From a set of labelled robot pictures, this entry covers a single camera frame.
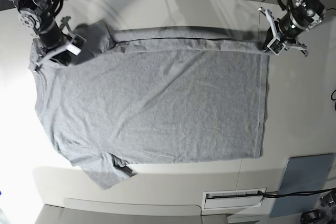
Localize black device bottom right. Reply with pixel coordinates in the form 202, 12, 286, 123
300, 210, 323, 224

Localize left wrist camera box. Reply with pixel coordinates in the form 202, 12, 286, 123
267, 37, 285, 56

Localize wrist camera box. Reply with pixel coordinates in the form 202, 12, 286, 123
66, 34, 86, 56
267, 37, 285, 56

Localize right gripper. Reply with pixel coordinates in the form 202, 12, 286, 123
34, 16, 78, 73

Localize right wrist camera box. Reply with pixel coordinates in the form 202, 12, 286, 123
66, 34, 86, 56

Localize blue-grey flat panel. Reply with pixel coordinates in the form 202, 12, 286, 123
269, 153, 334, 218

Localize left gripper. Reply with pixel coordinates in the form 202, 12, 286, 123
258, 7, 308, 57

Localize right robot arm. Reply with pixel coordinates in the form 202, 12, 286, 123
8, 0, 86, 72

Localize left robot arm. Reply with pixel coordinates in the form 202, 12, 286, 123
258, 0, 327, 56

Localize black cable on table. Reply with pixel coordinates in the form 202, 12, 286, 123
258, 188, 336, 199

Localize grey T-shirt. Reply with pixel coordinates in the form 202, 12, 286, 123
29, 22, 269, 189

